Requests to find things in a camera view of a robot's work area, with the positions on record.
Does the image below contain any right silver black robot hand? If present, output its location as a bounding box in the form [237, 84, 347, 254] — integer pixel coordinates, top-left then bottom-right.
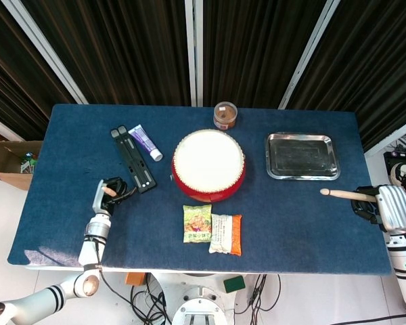
[351, 184, 406, 233]

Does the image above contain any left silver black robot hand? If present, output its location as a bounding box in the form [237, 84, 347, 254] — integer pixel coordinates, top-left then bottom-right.
[91, 176, 138, 216]

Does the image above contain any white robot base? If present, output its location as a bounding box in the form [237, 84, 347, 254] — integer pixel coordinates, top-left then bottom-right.
[155, 272, 238, 325]

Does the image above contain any stainless steel tray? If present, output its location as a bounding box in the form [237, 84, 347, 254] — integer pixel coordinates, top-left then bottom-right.
[265, 132, 341, 181]

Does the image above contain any red drum with white skin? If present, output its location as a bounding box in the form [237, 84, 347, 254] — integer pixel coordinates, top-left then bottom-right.
[171, 129, 247, 203]

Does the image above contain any white black sneaker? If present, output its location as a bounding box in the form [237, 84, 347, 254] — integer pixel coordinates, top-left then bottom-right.
[389, 162, 406, 192]

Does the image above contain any black device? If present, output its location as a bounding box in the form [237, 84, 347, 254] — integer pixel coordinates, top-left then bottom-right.
[382, 151, 405, 187]

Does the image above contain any black folding stand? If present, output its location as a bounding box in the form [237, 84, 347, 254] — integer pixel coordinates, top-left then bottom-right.
[110, 125, 158, 194]

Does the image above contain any blue table cloth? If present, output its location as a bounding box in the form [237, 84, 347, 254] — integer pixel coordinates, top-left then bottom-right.
[7, 104, 392, 276]

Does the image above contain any purple white tube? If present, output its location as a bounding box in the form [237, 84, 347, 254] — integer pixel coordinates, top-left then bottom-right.
[127, 125, 164, 162]

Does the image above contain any orange box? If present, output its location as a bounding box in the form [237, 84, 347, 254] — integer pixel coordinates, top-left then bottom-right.
[125, 272, 146, 287]

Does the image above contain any cardboard box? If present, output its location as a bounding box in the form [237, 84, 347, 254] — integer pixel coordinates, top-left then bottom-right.
[0, 140, 43, 190]

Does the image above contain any green snack packet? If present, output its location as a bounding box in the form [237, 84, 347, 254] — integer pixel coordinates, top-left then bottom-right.
[183, 204, 213, 244]

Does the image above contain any white orange snack packet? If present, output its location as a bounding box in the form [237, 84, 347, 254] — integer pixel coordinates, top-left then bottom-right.
[208, 213, 243, 255]

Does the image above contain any black pleated curtain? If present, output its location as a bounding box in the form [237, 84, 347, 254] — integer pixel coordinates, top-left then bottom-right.
[0, 0, 406, 153]

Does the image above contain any clear jar with brown contents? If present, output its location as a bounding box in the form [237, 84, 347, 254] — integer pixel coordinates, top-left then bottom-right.
[212, 102, 239, 130]

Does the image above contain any green block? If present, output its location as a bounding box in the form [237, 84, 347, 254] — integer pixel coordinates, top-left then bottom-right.
[223, 276, 246, 293]

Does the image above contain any white metal frame post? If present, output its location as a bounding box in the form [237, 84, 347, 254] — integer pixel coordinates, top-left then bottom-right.
[363, 114, 406, 156]
[184, 0, 204, 108]
[1, 0, 89, 104]
[0, 111, 24, 142]
[277, 0, 341, 109]

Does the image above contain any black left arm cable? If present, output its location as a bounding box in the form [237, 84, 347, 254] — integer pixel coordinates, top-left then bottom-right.
[94, 236, 150, 322]

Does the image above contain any black floor cable bundle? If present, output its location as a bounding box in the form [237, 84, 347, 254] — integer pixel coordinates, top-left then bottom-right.
[246, 274, 281, 314]
[130, 274, 172, 325]

